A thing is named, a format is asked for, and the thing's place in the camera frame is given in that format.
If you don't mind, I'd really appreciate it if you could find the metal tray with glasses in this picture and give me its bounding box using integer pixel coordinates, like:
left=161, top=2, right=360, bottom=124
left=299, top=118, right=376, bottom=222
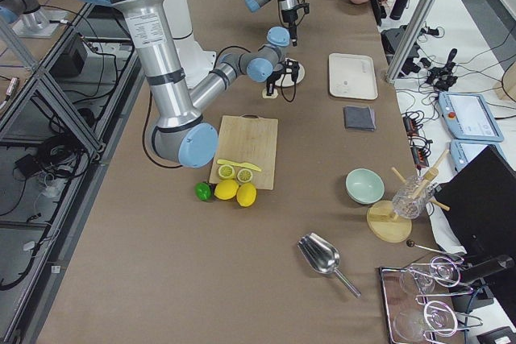
left=378, top=255, right=483, bottom=343

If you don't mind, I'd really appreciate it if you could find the metal scoop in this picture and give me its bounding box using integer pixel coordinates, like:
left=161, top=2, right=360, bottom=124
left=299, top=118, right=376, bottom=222
left=298, top=232, right=361, bottom=298

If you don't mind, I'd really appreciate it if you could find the lower lemon half slice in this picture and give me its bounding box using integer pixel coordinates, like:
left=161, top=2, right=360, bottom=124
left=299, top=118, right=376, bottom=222
left=218, top=164, right=236, bottom=180

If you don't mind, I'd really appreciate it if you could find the grey folded cloth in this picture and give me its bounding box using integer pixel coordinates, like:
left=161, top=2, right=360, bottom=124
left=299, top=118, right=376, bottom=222
left=343, top=106, right=376, bottom=131

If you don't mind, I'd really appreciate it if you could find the wooden cutting board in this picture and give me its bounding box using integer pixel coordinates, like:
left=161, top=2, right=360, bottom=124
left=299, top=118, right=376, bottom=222
left=209, top=115, right=278, bottom=190

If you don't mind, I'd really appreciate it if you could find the white rabbit tray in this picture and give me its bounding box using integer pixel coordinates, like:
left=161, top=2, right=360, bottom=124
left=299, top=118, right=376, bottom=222
left=328, top=53, right=378, bottom=101

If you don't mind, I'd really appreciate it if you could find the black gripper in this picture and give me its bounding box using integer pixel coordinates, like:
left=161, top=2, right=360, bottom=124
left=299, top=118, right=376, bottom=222
left=266, top=58, right=299, bottom=96
left=281, top=0, right=310, bottom=46

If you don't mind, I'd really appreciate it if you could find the yellow plastic knife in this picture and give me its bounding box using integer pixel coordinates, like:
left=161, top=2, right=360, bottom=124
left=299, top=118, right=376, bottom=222
left=216, top=159, right=262, bottom=172

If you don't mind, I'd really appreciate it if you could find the lower teach pendant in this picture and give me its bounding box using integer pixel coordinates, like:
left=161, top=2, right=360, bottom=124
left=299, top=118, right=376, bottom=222
left=449, top=139, right=506, bottom=172

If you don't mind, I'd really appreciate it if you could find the black monitor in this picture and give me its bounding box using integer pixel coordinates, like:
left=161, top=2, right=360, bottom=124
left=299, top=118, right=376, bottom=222
left=435, top=145, right=515, bottom=258

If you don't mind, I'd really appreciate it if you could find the upper teach pendant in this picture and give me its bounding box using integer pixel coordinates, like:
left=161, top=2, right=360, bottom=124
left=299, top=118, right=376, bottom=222
left=438, top=92, right=505, bottom=143

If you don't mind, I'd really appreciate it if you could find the beige round plate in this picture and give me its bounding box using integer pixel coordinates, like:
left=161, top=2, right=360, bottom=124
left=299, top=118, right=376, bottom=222
left=275, top=64, right=305, bottom=88

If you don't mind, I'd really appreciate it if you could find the lower whole lemon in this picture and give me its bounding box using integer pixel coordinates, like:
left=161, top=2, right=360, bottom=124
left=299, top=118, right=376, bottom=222
left=214, top=180, right=239, bottom=201

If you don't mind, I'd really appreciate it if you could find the upper whole lemon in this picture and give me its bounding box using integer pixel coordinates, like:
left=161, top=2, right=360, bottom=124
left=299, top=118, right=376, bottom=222
left=236, top=183, right=257, bottom=207

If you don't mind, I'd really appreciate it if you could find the upper lemon half slice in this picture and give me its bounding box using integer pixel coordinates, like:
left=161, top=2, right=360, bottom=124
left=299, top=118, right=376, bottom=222
left=236, top=168, right=254, bottom=184

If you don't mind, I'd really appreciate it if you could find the aluminium frame post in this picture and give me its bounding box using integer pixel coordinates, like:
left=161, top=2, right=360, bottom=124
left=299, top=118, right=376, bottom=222
left=385, top=0, right=435, bottom=85

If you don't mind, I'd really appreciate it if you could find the mint green bowl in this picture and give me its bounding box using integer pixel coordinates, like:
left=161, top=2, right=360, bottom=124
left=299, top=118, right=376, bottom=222
left=345, top=168, right=385, bottom=205

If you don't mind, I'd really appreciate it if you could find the teach pendant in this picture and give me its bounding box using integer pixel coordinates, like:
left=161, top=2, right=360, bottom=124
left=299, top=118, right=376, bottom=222
left=449, top=139, right=506, bottom=172
left=438, top=92, right=505, bottom=143

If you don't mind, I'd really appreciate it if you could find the green lime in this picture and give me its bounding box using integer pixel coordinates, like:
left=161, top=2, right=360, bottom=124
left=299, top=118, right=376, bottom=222
left=194, top=182, right=213, bottom=201

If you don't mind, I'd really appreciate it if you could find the lemon half slice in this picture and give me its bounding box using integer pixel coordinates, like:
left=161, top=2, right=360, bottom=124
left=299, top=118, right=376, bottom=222
left=236, top=168, right=254, bottom=184
left=218, top=164, right=236, bottom=180

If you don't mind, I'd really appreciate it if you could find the wooden cup rack stand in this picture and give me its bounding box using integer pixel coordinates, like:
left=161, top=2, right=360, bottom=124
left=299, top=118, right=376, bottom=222
left=367, top=149, right=450, bottom=242

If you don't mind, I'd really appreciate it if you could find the clear glass cup on rack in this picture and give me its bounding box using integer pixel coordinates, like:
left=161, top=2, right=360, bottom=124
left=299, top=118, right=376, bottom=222
left=392, top=176, right=434, bottom=219

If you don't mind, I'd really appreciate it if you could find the whole lemon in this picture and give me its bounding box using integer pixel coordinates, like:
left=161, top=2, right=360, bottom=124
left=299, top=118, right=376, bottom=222
left=236, top=183, right=257, bottom=207
left=214, top=180, right=239, bottom=201

